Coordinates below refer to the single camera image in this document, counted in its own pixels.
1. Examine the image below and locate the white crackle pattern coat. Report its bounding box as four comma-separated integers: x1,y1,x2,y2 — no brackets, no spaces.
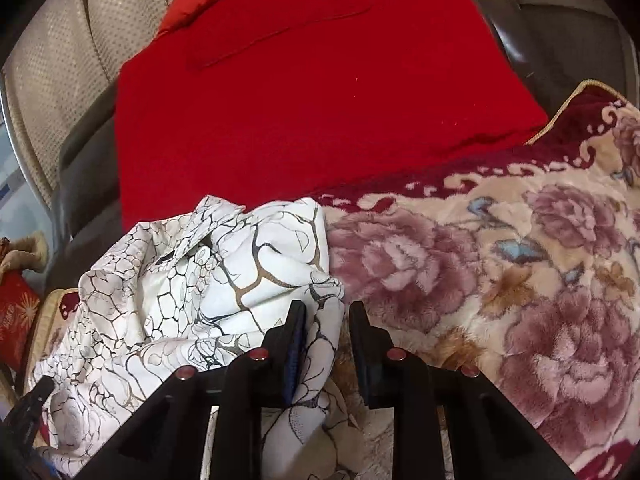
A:
29,196,362,479

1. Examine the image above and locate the floral red beige blanket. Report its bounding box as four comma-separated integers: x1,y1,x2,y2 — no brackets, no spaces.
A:
311,80,639,479

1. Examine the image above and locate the silver floor air conditioner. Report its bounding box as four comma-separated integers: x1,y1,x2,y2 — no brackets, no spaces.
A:
1,76,53,287

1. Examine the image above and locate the large red cushion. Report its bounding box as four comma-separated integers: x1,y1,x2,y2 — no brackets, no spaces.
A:
115,0,547,226

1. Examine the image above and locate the beige dotted curtain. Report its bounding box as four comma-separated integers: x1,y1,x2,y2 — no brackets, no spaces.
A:
2,0,172,204

